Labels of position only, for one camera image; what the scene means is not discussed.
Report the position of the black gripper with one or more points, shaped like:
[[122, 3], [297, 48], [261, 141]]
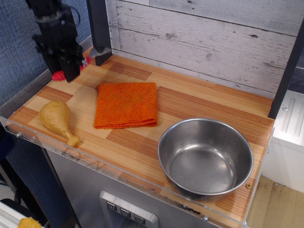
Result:
[[58, 38]]

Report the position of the red handled metal spoon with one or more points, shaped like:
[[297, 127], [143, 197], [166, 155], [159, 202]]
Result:
[[95, 53]]

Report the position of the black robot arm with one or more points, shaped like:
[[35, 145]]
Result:
[[47, 7]]

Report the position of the stainless steel pot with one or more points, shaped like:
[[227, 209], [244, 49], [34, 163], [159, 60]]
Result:
[[205, 159]]

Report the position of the plastic chicken drumstick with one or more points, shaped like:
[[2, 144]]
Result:
[[55, 117]]

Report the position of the orange folded cloth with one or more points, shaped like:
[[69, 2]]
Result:
[[124, 105]]

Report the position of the yellow object bottom left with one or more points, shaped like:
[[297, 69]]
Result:
[[29, 223]]

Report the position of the silver button control panel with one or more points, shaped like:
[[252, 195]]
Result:
[[121, 213]]

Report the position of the clear acrylic edge guard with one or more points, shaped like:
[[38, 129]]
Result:
[[124, 161]]

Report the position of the white appliance at right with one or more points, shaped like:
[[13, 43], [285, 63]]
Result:
[[284, 159]]

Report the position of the dark grey left post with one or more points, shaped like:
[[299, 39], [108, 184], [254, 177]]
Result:
[[99, 28]]

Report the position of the dark grey post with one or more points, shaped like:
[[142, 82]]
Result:
[[288, 73], [99, 28]]

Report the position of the dark grey right post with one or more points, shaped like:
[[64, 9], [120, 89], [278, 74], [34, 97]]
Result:
[[288, 73]]

